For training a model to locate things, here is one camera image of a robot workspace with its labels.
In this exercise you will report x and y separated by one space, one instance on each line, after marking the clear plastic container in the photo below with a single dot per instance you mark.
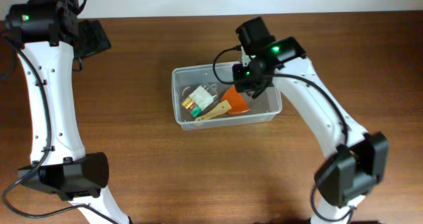
186 79

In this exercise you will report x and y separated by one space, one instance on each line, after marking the orange scraper wooden handle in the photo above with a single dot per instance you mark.
232 102

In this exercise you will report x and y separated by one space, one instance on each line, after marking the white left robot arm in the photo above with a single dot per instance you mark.
48 37

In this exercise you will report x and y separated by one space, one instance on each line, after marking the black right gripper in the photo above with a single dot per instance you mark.
242 74

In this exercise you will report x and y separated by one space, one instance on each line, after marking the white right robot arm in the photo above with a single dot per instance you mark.
355 160

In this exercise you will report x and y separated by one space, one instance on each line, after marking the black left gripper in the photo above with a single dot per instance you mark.
96 39

